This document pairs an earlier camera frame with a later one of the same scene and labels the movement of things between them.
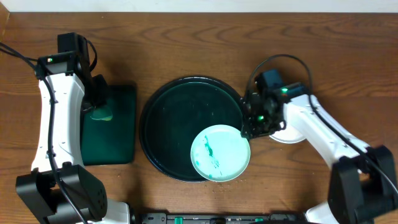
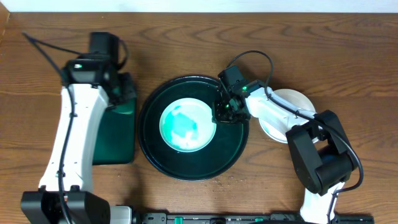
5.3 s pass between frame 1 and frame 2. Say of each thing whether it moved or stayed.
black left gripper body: moved
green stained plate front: moved
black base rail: stayed
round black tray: stayed
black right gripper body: moved
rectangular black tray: stayed
